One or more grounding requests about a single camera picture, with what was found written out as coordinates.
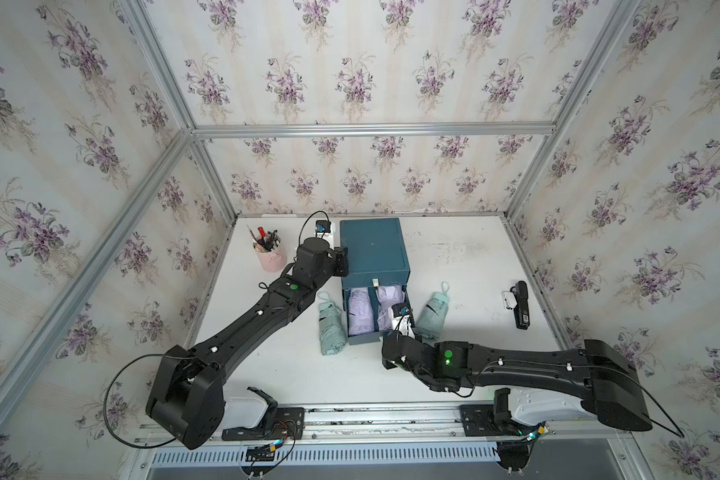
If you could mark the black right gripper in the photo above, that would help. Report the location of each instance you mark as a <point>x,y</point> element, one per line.
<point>384,339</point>

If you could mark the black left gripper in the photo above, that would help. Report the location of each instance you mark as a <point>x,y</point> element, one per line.
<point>341,263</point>

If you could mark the teal drawer cabinet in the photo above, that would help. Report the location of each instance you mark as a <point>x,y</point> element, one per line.
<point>377,257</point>

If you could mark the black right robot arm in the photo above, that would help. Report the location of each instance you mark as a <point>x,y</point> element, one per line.
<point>606,384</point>

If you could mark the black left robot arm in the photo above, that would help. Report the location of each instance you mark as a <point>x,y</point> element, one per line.
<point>186,397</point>

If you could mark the pink pen holder cup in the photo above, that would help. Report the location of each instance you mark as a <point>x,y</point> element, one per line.
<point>267,245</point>

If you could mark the black stapler device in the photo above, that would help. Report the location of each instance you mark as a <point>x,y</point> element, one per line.
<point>516,299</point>

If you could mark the aluminium front rail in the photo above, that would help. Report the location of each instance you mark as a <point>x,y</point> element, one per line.
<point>397,422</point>

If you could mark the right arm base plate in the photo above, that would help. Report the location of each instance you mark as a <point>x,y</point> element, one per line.
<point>495,419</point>

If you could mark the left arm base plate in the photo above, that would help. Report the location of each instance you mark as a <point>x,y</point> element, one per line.
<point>256,415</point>

